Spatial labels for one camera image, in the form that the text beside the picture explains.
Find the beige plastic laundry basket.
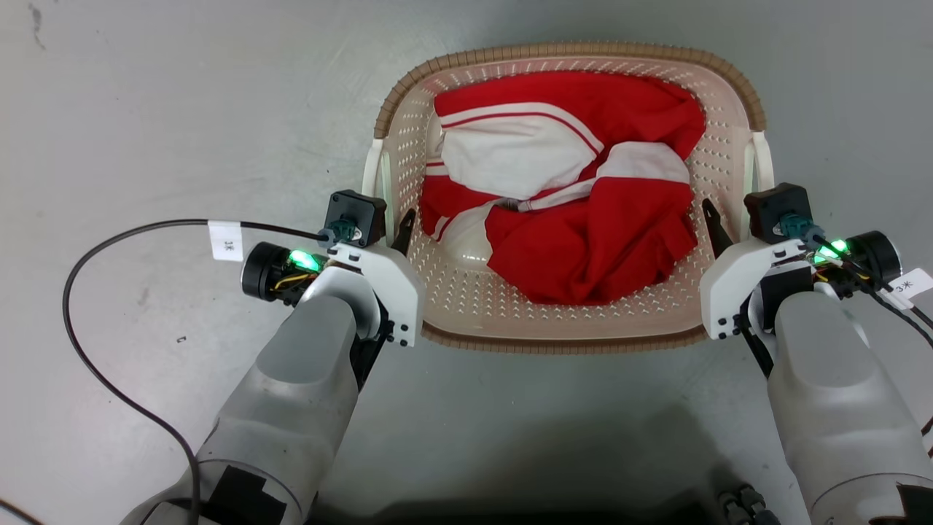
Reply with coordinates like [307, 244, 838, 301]
[362, 42, 775, 356]

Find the red and white garment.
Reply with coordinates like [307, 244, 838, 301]
[420, 71, 707, 306]

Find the white right cable label tag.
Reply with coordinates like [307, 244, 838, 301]
[884, 267, 933, 302]

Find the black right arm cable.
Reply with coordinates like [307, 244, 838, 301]
[808, 232, 933, 349]

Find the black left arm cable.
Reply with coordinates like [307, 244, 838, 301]
[61, 219, 337, 525]

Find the white cable label tag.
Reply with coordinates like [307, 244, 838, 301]
[884, 267, 933, 302]
[208, 219, 245, 263]

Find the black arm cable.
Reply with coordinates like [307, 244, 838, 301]
[808, 232, 933, 349]
[61, 219, 337, 525]

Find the white left cable label tag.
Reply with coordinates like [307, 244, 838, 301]
[208, 219, 245, 263]

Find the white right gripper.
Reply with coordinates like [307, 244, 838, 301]
[699, 197, 810, 341]

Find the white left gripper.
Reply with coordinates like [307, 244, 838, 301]
[326, 208, 426, 348]

